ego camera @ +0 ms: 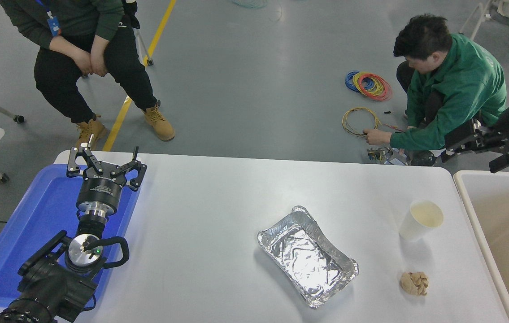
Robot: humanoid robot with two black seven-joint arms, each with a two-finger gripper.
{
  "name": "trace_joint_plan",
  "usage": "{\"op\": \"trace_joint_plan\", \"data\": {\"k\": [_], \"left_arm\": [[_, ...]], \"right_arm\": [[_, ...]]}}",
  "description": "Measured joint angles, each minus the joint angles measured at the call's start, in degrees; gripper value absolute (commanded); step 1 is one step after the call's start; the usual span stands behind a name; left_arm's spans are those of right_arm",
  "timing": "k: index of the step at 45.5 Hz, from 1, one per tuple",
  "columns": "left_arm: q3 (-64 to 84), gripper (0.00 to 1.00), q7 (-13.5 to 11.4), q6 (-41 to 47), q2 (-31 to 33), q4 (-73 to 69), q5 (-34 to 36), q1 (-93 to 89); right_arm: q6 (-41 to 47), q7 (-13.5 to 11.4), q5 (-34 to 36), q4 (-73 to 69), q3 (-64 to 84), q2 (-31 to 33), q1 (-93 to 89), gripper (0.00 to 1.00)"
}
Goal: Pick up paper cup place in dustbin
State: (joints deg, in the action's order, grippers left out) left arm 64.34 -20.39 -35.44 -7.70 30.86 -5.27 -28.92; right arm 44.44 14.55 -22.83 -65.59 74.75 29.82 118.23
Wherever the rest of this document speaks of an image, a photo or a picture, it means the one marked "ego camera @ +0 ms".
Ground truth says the rectangular foil tray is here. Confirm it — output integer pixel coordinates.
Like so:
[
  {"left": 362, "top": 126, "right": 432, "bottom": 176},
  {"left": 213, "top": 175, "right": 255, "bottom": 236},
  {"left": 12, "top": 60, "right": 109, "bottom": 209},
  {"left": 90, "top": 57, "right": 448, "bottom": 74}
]
[{"left": 257, "top": 205, "right": 359, "bottom": 309}]

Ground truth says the white frame wheeled chair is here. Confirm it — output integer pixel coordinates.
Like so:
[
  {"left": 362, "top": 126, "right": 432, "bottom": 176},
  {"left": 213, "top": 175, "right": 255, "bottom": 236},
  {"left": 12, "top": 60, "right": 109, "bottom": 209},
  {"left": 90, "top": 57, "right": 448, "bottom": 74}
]
[{"left": 134, "top": 25, "right": 155, "bottom": 67}]

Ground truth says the white frame grey chair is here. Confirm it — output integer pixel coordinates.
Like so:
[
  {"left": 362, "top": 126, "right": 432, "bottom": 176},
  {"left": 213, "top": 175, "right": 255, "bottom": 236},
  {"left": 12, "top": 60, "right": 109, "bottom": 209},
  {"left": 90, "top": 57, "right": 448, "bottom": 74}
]
[{"left": 458, "top": 0, "right": 509, "bottom": 85}]

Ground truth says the blue lanyard with badge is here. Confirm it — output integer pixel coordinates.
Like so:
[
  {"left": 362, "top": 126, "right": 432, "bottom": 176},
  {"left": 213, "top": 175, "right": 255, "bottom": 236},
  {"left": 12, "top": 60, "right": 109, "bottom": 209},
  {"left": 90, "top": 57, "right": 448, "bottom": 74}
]
[{"left": 35, "top": 0, "right": 62, "bottom": 37}]

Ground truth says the shiny metal part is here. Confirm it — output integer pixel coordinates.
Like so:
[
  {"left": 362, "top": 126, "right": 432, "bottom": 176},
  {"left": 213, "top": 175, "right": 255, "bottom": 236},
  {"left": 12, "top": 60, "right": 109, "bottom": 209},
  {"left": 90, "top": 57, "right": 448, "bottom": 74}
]
[{"left": 367, "top": 147, "right": 412, "bottom": 166}]

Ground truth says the white paper cup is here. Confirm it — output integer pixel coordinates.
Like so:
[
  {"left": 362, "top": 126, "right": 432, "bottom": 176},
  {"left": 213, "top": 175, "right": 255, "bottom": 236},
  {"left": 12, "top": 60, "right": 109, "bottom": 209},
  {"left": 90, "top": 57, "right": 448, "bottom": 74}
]
[{"left": 399, "top": 200, "right": 444, "bottom": 242}]

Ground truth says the person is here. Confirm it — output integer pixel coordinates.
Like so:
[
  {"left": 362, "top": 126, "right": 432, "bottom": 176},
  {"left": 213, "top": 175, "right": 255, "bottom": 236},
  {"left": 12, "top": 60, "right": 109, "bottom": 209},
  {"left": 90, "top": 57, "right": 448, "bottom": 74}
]
[
  {"left": 0, "top": 0, "right": 176, "bottom": 151},
  {"left": 363, "top": 13, "right": 508, "bottom": 166}
]

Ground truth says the black garment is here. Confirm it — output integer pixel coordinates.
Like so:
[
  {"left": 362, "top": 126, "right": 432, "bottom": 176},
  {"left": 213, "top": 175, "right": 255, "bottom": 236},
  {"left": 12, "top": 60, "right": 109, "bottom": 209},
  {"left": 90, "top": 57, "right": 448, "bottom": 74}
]
[{"left": 122, "top": 0, "right": 140, "bottom": 30}]

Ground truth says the blue cable coil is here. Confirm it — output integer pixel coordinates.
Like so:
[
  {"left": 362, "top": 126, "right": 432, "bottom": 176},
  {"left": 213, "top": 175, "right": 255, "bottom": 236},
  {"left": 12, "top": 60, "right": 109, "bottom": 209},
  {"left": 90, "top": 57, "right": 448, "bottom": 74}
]
[{"left": 345, "top": 70, "right": 374, "bottom": 93}]

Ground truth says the blue plastic tray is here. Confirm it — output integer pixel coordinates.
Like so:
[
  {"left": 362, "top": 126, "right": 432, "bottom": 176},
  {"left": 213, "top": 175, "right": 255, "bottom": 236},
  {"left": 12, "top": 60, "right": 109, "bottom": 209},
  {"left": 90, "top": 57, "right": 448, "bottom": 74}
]
[{"left": 0, "top": 164, "right": 142, "bottom": 310}]

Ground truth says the crumpled tan paper ball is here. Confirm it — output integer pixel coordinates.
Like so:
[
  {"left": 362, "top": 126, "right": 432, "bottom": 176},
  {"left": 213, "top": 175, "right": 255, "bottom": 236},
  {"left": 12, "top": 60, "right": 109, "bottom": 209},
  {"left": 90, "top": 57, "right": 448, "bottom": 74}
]
[{"left": 400, "top": 271, "right": 430, "bottom": 297}]

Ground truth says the thin yellow cable coil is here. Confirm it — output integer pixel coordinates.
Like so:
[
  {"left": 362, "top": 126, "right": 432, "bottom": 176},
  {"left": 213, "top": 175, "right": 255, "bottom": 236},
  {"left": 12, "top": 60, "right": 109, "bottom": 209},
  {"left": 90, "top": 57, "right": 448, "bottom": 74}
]
[{"left": 342, "top": 107, "right": 381, "bottom": 138}]

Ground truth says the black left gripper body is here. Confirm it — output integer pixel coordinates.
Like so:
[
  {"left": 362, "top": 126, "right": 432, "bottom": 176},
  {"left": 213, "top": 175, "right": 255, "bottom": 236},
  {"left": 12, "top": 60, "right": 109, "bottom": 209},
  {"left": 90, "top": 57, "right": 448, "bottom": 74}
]
[{"left": 76, "top": 174, "right": 126, "bottom": 212}]

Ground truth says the person's left hand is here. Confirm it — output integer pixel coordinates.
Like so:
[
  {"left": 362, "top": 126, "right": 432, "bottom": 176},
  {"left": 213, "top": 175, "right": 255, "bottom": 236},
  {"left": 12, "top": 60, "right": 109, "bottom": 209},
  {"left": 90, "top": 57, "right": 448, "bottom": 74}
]
[
  {"left": 363, "top": 129, "right": 392, "bottom": 147},
  {"left": 91, "top": 53, "right": 109, "bottom": 77}
]

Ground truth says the person's right hand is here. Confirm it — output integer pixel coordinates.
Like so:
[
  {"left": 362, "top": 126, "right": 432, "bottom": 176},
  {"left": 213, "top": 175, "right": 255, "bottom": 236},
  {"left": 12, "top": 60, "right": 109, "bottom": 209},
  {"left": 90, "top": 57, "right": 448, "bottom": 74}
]
[{"left": 73, "top": 50, "right": 94, "bottom": 76}]

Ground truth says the green cable coil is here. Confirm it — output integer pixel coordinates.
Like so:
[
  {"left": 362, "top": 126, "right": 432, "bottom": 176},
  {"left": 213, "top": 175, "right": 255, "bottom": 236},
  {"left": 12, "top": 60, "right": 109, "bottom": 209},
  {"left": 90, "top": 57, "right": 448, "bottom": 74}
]
[{"left": 231, "top": 0, "right": 268, "bottom": 9}]

